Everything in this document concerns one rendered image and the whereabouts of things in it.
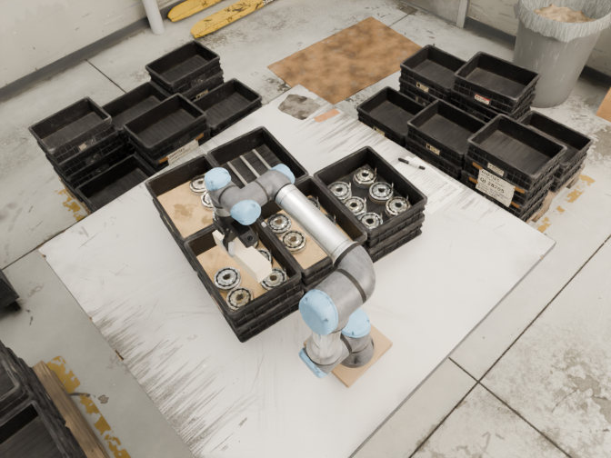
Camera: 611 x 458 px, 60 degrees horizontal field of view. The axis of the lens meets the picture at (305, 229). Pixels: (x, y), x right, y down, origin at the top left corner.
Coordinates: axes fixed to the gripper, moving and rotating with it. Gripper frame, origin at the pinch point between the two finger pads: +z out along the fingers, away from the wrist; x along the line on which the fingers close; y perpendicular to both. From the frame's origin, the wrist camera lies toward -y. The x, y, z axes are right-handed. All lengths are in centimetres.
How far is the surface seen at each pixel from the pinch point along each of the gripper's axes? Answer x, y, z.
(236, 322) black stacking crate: 13.6, -8.6, 21.9
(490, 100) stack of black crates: -185, 18, 55
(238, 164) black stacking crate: -38, 57, 26
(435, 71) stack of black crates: -205, 71, 71
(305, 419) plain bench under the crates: 16, -46, 39
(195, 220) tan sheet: -5, 44, 26
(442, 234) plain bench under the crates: -79, -29, 39
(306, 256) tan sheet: -24.9, -3.3, 25.7
